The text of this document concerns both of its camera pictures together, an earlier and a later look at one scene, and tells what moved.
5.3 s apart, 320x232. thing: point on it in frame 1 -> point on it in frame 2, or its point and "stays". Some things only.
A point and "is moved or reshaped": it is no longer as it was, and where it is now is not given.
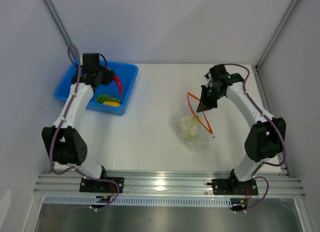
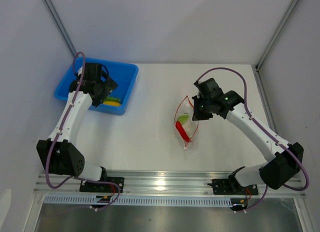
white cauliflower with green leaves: [188, 125] is moved or reshaped
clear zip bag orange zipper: [192, 128] is moved or reshaped
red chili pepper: [116, 78] -> [182, 131]
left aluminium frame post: [49, 5] stays
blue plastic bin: [126, 73] stays
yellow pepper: [111, 103] stays
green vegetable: [102, 98] stays
